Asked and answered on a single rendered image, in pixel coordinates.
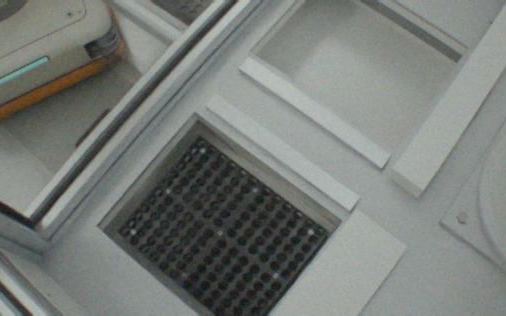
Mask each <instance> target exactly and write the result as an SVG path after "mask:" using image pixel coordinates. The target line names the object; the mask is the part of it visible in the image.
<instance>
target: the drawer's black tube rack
mask: <svg viewBox="0 0 506 316"><path fill-rule="evenodd" d="M211 148H214V149H215V152H214V151H213V150H212V149H211ZM201 151H202V153H201V154H200V155H199V156H198V157H197V158H196V159H195V161H194V162H193V163H192V164H191V165H190V166H189V168H188V169H187V170H186V171H185V172H184V173H183V174H182V176H181V177H180V178H179V179H178V180H177V181H176V183H175V184H174V185H173V186H172V187H171V188H170V189H169V190H168V189H167V190H166V191H167V194H166V195H165V196H164V198H163V199H162V200H160V201H159V202H158V203H157V205H156V206H155V207H154V208H153V209H152V210H151V211H150V213H149V215H148V216H147V217H146V218H145V220H144V221H143V222H142V223H140V224H139V225H138V227H137V229H136V230H133V231H132V232H131V233H132V235H131V236H130V237H129V238H127V239H126V240H127V241H128V242H129V243H130V244H132V245H133V246H134V247H135V248H136V249H137V250H139V251H140V252H141V253H142V254H143V255H144V256H146V257H147V258H148V259H149V260H150V261H151V262H152V263H153V264H154V265H155V266H156V267H157V268H159V269H160V270H161V271H162V272H163V273H166V274H167V275H168V276H169V277H170V278H172V279H173V280H174V281H175V282H176V283H177V284H179V285H180V286H181V287H182V288H183V289H184V290H186V291H187V293H188V294H190V295H192V296H193V297H194V298H195V299H196V300H197V301H199V302H200V303H201V304H202V305H203V306H204V307H206V308H207V309H209V310H210V311H212V312H213V313H214V314H215V315H216V316H265V315H266V314H267V313H268V312H269V311H270V310H271V309H272V307H273V306H274V305H275V302H276V301H277V300H278V299H279V298H280V297H281V295H282V294H283V293H284V291H285V290H286V289H287V287H289V286H290V285H291V283H292V282H293V281H294V279H295V278H296V277H297V275H298V274H299V273H300V272H301V270H302V269H303V268H304V267H305V266H306V265H307V263H308V262H309V261H310V260H311V258H312V257H313V256H314V254H315V253H316V252H317V250H318V249H319V248H320V247H321V245H322V244H323V243H324V241H325V240H327V238H328V236H327V235H328V233H329V232H328V231H327V230H326V229H324V228H323V227H322V226H320V225H319V224H318V223H316V222H315V221H314V220H313V219H312V218H311V217H309V216H307V215H305V214H304V213H303V212H301V211H300V210H299V209H297V208H296V207H295V206H293V205H292V204H291V203H289V202H288V201H287V200H285V199H284V198H283V197H281V196H280V195H279V194H277V193H276V192H275V191H273V190H272V189H271V188H269V187H268V186H267V185H265V184H264V183H263V182H261V181H260V180H259V179H257V178H256V177H255V176H253V175H252V174H251V173H249V172H248V171H247V170H245V169H244V168H243V167H241V166H240V165H239V164H237V163H236V162H235V161H233V160H232V159H231V158H229V157H228V156H227V155H225V154H224V153H223V152H221V151H220V150H219V149H217V148H216V147H215V146H213V144H212V143H209V144H208V146H207V147H206V148H205V149H204V148H203V149H202V150H201ZM221 155H222V156H224V157H225V159H223V158H222V157H221ZM230 163H234V164H235V167H234V166H233V165H231V164H230ZM241 171H244V172H245V173H246V175H245V174H243V173H242V172H241ZM252 178H253V179H255V180H256V183H255V182H254V181H253V180H251V179H252ZM265 189H268V190H269V191H270V193H269V192H267V191H266V190H265ZM275 197H279V198H280V201H279V200H278V199H277V198H275ZM286 205H290V206H291V209H290V208H289V207H287V206H286ZM297 213H300V214H301V215H302V217H301V216H299V215H298V214H297ZM307 220H311V221H312V224H313V225H312V224H311V223H310V222H309V221H307ZM318 229H322V230H323V231H324V233H322V232H321V231H320V230H318Z"/></svg>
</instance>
